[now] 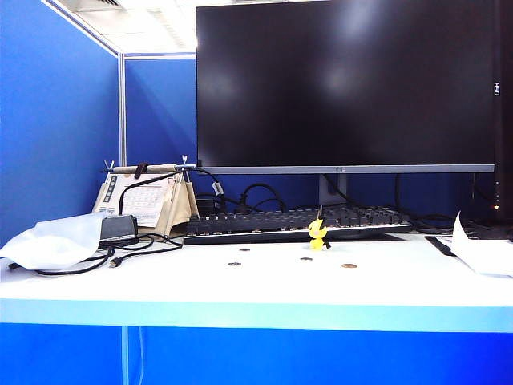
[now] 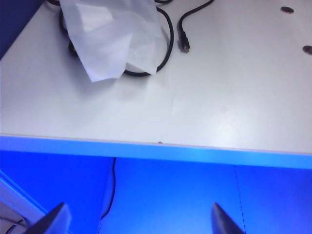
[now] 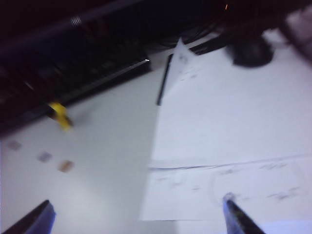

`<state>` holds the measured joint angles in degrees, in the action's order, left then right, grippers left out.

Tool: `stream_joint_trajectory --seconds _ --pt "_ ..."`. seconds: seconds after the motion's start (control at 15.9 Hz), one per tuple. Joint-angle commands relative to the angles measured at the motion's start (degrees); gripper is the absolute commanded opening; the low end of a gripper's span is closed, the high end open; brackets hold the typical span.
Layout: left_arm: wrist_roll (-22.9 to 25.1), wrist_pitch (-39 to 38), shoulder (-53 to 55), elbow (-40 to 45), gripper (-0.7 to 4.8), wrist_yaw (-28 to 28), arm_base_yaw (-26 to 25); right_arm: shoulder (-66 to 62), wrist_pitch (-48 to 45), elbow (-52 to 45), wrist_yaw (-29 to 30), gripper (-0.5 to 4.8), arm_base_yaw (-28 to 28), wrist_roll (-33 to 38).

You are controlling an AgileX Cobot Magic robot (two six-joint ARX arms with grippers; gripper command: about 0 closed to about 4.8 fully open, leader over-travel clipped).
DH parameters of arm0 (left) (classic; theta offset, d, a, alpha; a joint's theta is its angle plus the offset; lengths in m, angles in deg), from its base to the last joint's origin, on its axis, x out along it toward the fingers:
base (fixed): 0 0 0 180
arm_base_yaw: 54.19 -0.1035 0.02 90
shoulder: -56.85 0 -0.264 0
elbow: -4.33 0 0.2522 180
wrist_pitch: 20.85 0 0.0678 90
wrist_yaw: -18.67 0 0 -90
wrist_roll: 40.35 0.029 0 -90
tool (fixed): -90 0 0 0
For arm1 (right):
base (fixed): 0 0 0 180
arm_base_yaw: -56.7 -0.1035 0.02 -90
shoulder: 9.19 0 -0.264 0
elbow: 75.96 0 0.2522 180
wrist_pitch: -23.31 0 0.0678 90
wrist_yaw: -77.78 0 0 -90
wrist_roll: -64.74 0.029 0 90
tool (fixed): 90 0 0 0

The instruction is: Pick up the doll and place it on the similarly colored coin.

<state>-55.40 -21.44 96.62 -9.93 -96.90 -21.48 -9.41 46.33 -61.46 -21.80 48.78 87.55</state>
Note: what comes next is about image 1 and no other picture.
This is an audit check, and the white paper sheet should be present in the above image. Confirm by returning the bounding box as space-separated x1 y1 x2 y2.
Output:
450 210 513 278

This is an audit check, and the black power adapter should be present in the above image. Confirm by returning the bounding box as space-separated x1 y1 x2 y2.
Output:
197 195 222 214
99 214 139 241

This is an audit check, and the black cable with ferrite bead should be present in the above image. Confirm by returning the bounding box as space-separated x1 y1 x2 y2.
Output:
119 167 225 217

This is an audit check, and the beige desk calendar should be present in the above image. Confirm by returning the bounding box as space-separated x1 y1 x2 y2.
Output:
91 162 200 237

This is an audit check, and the grey monitor stand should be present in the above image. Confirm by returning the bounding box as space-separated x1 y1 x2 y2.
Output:
319 172 348 208

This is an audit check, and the black looped cable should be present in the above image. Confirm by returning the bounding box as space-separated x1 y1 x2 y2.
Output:
7 245 116 277

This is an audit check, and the black cable with usb plug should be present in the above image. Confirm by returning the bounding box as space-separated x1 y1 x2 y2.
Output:
110 234 185 268

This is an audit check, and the white partition post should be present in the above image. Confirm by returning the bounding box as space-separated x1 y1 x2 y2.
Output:
118 51 127 168

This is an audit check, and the black coiled cable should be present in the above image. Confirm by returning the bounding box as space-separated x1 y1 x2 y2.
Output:
239 182 288 213

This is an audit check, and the white plastic bag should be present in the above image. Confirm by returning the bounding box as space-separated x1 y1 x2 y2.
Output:
0 211 109 272

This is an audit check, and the pale blue table leg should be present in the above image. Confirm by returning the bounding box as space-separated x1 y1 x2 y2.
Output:
121 325 131 385

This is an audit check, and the black mechanical keyboard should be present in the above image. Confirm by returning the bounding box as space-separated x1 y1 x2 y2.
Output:
183 205 415 245

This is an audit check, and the black monitor cable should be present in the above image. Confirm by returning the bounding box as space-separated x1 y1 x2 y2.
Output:
394 172 456 232

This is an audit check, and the white hanging cable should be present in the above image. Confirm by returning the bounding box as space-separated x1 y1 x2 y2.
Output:
138 326 146 385

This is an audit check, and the yellow doll figurine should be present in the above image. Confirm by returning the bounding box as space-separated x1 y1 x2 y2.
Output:
307 213 332 252

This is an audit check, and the wooden rod with metal clips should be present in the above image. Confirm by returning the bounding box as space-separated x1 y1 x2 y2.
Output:
100 159 198 175

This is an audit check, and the large black computer monitor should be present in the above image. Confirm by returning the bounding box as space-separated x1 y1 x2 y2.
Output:
195 0 498 174

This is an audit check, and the black monitor with white logo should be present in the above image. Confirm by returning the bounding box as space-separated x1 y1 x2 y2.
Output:
493 0 513 226

